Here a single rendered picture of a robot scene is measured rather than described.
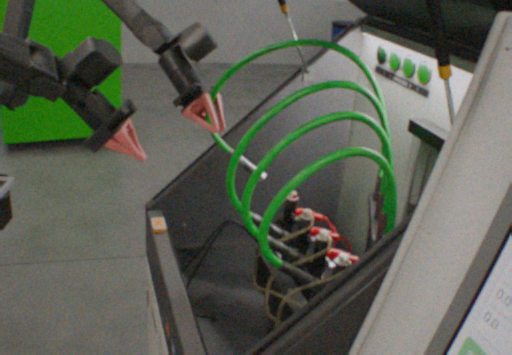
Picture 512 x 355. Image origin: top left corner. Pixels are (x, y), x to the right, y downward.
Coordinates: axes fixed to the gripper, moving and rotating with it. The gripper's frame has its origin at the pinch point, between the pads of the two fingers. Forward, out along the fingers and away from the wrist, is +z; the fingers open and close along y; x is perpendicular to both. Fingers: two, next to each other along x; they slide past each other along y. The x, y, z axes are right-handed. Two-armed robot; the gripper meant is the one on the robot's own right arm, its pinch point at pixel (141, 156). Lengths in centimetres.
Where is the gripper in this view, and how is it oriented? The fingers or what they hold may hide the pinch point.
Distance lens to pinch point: 96.7
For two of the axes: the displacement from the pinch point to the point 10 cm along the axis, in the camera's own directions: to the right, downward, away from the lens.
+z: 6.5, 7.0, 3.1
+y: 7.6, -6.1, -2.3
